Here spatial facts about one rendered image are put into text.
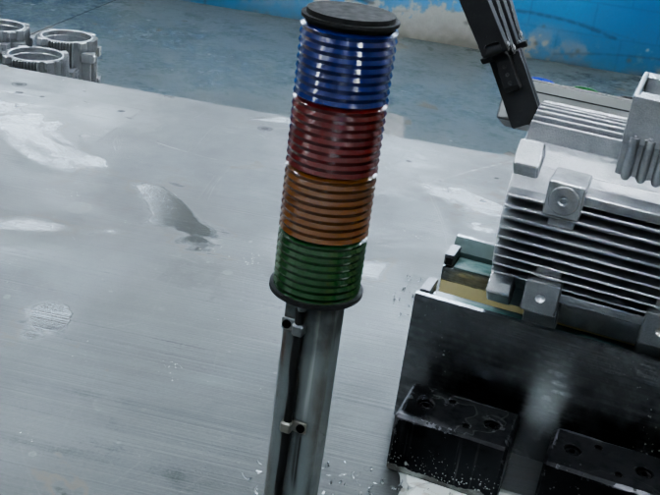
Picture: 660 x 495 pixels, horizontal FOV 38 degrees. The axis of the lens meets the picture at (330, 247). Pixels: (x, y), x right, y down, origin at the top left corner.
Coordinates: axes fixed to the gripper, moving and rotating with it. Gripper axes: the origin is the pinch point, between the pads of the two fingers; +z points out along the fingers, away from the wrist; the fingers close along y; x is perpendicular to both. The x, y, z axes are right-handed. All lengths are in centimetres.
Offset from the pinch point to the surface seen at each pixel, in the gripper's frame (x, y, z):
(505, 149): 97, 329, 71
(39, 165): 74, 19, -8
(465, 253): 10.7, 0.2, 14.8
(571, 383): 0.2, -13.9, 24.6
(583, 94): -2.8, 15.4, 5.1
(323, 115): 1.7, -38.9, -7.5
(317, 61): 0.8, -38.8, -10.6
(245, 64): 228, 372, -4
